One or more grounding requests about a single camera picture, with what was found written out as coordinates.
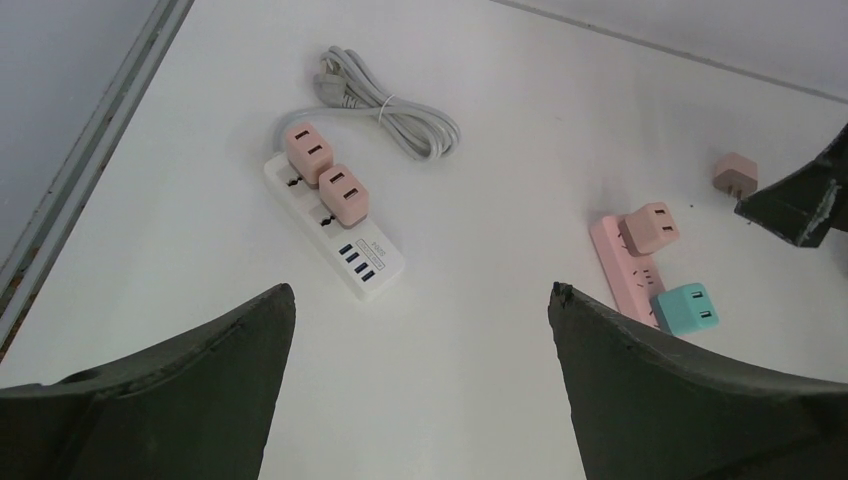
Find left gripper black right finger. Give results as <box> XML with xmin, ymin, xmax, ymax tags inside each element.
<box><xmin>548</xmin><ymin>282</ymin><xmax>847</xmax><ymax>479</ymax></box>

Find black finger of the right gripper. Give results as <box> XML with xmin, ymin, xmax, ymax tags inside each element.
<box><xmin>734</xmin><ymin>128</ymin><xmax>847</xmax><ymax>248</ymax></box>

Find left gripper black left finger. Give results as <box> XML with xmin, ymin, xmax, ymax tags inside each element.
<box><xmin>1</xmin><ymin>284</ymin><xmax>296</xmax><ymax>479</ymax></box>

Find teal plug adapter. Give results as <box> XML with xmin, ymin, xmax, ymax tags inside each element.
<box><xmin>650</xmin><ymin>283</ymin><xmax>720</xmax><ymax>336</ymax></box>

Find pink power strip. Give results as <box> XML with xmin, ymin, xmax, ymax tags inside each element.
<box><xmin>589</xmin><ymin>215</ymin><xmax>666</xmax><ymax>330</ymax></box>

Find white power strip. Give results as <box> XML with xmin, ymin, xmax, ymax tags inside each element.
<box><xmin>263</xmin><ymin>153</ymin><xmax>405</xmax><ymax>301</ymax></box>

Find brown pink plug adapter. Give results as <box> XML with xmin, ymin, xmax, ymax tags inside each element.
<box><xmin>318</xmin><ymin>164</ymin><xmax>370</xmax><ymax>228</ymax></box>

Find brown pink adapter spare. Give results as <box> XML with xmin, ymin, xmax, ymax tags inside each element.
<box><xmin>712</xmin><ymin>153</ymin><xmax>759</xmax><ymax>200</ymax></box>

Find grey coiled cable left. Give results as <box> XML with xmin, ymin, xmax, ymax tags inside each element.
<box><xmin>270</xmin><ymin>44</ymin><xmax>462</xmax><ymax>162</ymax></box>

